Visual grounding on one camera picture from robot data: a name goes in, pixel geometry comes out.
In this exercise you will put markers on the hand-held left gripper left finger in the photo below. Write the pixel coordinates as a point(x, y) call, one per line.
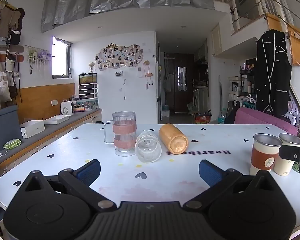
point(88, 172)

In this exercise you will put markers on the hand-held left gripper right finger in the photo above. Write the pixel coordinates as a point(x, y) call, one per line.
point(210, 172)

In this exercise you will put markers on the orange wooden cup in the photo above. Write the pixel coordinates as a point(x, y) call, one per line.
point(173, 140)

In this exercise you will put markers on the clear ribbed glass cup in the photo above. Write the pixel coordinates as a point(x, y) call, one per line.
point(148, 150)

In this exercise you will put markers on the white paper cup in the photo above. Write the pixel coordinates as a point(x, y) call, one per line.
point(285, 167)

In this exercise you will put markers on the paper cup with brown sleeve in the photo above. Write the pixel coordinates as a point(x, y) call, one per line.
point(262, 155)

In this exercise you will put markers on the white pegboard panel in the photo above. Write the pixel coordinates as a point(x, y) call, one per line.
point(298, 115)

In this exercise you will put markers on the pink chair back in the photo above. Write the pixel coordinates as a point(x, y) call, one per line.
point(260, 118)

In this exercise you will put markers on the wooden counter cabinet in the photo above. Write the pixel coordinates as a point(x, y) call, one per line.
point(65, 127)

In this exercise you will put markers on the glass mug with pink bands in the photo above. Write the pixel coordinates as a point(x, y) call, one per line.
point(123, 135)

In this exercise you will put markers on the red snack bag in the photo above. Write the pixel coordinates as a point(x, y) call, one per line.
point(203, 118)

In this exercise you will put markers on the large water bottle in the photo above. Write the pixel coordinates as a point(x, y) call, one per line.
point(222, 117)

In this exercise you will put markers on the white shallow tray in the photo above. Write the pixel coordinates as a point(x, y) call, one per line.
point(56, 120)

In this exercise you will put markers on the white small appliance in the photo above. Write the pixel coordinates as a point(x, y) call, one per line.
point(67, 108)

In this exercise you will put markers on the white open box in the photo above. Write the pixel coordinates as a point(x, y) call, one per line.
point(32, 128)

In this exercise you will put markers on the washing machine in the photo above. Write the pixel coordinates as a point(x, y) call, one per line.
point(196, 100)

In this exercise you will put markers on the black jacket with white trim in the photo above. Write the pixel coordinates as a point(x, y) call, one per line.
point(272, 80)

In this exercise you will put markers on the cluttered shelf rack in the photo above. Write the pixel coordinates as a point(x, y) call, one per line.
point(242, 87)

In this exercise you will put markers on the small drawer unit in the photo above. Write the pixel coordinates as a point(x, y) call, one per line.
point(88, 91)

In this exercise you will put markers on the green egg carton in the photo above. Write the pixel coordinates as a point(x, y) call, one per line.
point(12, 143)

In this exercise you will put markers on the glass fish tank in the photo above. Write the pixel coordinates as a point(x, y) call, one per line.
point(88, 78)

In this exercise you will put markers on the dark wooden door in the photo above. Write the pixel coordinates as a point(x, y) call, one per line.
point(183, 82)

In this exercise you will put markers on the dark blue storage box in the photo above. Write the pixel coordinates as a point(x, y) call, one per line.
point(3, 127)

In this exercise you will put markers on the window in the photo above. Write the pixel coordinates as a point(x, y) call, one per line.
point(59, 60)

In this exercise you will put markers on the cloud-shaped photo board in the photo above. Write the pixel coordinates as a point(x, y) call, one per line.
point(118, 57)

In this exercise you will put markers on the printed tote bag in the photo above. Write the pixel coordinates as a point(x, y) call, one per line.
point(0, 86)

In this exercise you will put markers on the white wall rack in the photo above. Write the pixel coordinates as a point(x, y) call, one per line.
point(38, 57)

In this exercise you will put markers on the brown wall organiser board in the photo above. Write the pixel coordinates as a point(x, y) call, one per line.
point(5, 17)

